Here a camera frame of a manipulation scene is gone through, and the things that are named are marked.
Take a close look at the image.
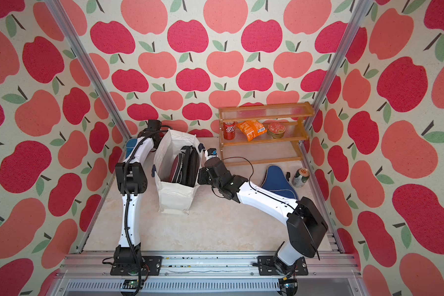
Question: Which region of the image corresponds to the white canvas tote bag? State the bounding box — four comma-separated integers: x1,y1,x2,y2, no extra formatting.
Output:
152,129,205,214

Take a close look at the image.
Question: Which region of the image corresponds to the blue paddle case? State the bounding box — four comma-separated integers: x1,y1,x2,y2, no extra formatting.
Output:
125,138,138,154
261,165,298,200

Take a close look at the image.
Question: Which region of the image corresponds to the black mesh paddle case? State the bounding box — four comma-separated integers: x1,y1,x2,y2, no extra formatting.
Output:
180,146,201,187

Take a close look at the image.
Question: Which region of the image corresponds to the maroon paddle case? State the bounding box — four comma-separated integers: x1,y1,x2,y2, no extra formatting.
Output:
169,153,184,183

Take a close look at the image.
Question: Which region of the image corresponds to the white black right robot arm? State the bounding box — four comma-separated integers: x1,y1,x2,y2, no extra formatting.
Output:
197,157,328,276

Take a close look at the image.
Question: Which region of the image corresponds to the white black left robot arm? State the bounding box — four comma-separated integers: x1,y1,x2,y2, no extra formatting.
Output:
111,120,164,276

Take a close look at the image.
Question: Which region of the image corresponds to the orange snack bag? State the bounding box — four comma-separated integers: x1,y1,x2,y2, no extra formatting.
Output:
236,120,267,142

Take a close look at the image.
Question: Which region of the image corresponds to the red soda can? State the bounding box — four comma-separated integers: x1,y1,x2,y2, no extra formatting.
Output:
223,122,236,141

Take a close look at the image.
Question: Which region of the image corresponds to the red lidded round tin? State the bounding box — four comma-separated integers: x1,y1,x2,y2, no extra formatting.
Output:
268,122,286,139

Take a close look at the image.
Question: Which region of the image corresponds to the wooden two-tier shelf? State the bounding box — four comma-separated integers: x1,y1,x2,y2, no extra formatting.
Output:
218,102,315,166

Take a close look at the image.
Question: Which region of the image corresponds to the green label drink can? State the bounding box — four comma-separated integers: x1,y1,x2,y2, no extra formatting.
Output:
292,168,310,187

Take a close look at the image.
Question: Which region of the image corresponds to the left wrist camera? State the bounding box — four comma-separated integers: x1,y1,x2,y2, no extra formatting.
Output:
148,120,162,130

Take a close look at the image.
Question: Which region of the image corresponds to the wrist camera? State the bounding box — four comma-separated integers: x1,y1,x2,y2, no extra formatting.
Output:
205,148,218,160
148,120,162,130

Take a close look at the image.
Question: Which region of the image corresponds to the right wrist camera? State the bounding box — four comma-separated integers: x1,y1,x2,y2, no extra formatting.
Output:
205,148,218,160

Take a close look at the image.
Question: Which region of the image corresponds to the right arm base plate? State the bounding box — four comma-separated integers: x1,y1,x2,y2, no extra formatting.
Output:
252,256,308,277

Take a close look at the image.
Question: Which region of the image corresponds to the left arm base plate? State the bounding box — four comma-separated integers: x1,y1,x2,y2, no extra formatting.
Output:
110,256,162,276

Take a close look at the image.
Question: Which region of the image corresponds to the aluminium front rail frame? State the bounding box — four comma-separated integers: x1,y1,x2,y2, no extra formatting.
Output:
45,251,368,296

